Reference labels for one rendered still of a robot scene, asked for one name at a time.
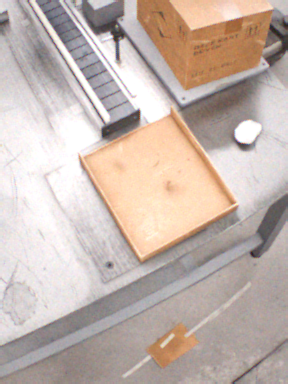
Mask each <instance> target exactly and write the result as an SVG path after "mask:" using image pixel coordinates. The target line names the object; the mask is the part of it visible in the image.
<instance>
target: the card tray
mask: <svg viewBox="0 0 288 384"><path fill-rule="evenodd" d="M78 159H79V161H80V162H81V164H82V165H83V166H84V168H85V170H86V173H87V175H88V176H89V178H90V180H91V181H92V182H93V184H94V186H95V187H96V189H97V191H98V194H99V196H100V197H101V198H102V200H103V201H104V203H105V205H106V206H107V208H108V210H109V212H110V213H111V215H112V217H113V218H114V219H115V221H116V224H117V226H118V227H119V229H120V231H121V232H122V234H123V236H124V237H125V238H126V240H127V242H128V243H129V245H130V247H131V248H132V250H133V251H134V252H135V254H136V256H137V259H138V261H139V262H140V263H141V262H143V261H146V260H148V259H150V258H152V257H154V256H155V255H156V254H158V253H160V252H162V251H164V250H167V249H169V248H171V247H172V246H174V245H175V244H177V243H179V242H181V241H183V240H184V239H186V238H188V237H189V236H191V235H193V234H194V233H196V232H198V231H201V230H203V229H204V228H206V227H208V226H210V225H212V224H213V223H215V222H216V221H218V220H220V219H222V218H223V217H225V216H226V215H228V214H230V213H232V212H233V211H234V210H237V208H238V205H239V202H238V201H237V199H236V198H235V196H234V194H233V193H232V191H231V190H230V188H229V187H228V186H227V183H226V182H225V181H224V179H223V178H222V176H221V175H220V173H219V172H218V171H217V169H216V166H214V164H213V163H212V161H211V160H210V158H209V157H208V156H207V154H206V153H205V151H204V150H203V149H202V146H201V145H200V144H199V142H198V141H197V139H196V138H195V136H194V135H193V134H192V133H191V131H190V130H189V129H188V127H187V126H186V124H185V123H184V122H183V119H182V118H181V116H180V115H179V114H178V112H176V110H175V109H174V107H173V106H172V105H171V108H170V113H169V114H168V115H166V116H164V117H162V118H160V119H156V120H154V121H153V122H151V123H149V124H147V125H145V126H142V127H140V128H138V129H135V130H133V131H131V132H129V133H127V134H125V135H123V136H121V137H120V138H118V139H116V140H114V141H112V142H110V143H108V144H106V145H104V146H103V147H99V148H97V149H95V150H93V151H91V152H89V153H88V154H86V155H84V156H82V155H81V153H80V152H79V151H78Z"/></svg>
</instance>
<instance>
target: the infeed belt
mask: <svg viewBox="0 0 288 384"><path fill-rule="evenodd" d="M34 1H36V4H38V6H39V8H40V10H41V11H42V13H43V14H44V16H45V17H46V19H47V20H48V22H49V23H50V26H52V28H53V30H54V31H55V33H56V34H57V35H58V38H59V39H60V41H61V42H62V43H63V46H64V47H65V48H66V50H67V51H68V52H69V55H70V56H71V58H73V61H74V62H75V64H77V67H78V68H79V69H80V71H81V73H82V75H84V77H85V80H86V81H87V82H88V84H90V88H91V89H92V90H93V91H94V93H95V94H96V97H97V98H98V100H100V102H101V103H102V106H103V107H104V109H105V110H106V112H107V113H108V114H109V116H110V119H109V120H110V121H109V122H107V123H105V121H104V119H103V118H102V116H101V115H100V114H99V111H98V109H97V108H96V107H95V106H94V104H93V102H92V100H91V99H90V97H89V96H88V95H87V92H86V91H85V90H84V88H83V86H82V84H81V83H80V81H79V80H78V77H76V75H75V73H74V71H73V70H72V69H71V67H70V65H69V64H68V63H67V62H66V61H67V60H66V59H65V58H64V56H63V54H62V53H61V52H60V51H61V50H59V48H58V46H57V45H56V44H55V42H54V40H53V39H52V37H51V36H50V33H49V32H48V30H47V29H46V28H45V26H44V25H43V22H42V21H41V19H40V18H39V16H38V15H37V13H36V12H35V10H34V9H33V7H32V6H31V5H32V4H30V2H29V1H28V0H27V2H28V3H29V5H30V6H31V9H33V11H34V14H36V16H37V18H38V20H39V21H40V23H41V24H42V26H43V27H44V28H45V29H44V30H45V31H46V32H47V34H48V35H49V38H51V40H52V42H53V43H54V45H55V46H56V48H57V50H58V51H59V52H60V53H59V54H60V55H61V56H62V57H63V60H64V61H65V62H66V64H67V66H68V67H69V70H71V72H72V74H73V76H74V77H75V78H76V80H77V82H78V83H79V85H80V86H81V89H82V90H83V91H84V92H85V94H86V97H87V98H88V99H89V101H90V102H91V103H92V106H93V108H94V109H95V110H96V112H97V113H98V115H99V117H100V119H101V120H102V122H103V123H104V124H105V125H106V126H108V125H110V124H112V123H114V122H116V121H119V120H122V119H124V118H126V117H128V116H130V115H132V114H134V113H136V112H137V111H136V110H135V109H134V107H133V106H132V104H131V103H130V102H129V101H128V99H127V96H126V95H125V94H124V92H123V91H122V90H121V89H120V87H119V86H118V84H117V82H116V81H115V80H114V79H113V77H112V76H111V74H110V72H109V71H108V70H107V69H106V67H105V65H104V63H103V62H102V61H101V60H100V58H99V56H98V55H97V54H96V53H95V51H94V49H92V47H91V45H90V44H89V43H88V42H87V40H86V38H85V37H84V36H83V34H82V32H80V29H79V28H78V27H77V25H76V24H75V23H74V21H73V20H72V19H71V17H70V16H69V15H68V13H67V12H66V10H65V8H63V6H62V4H60V3H61V2H59V0H34Z"/></svg>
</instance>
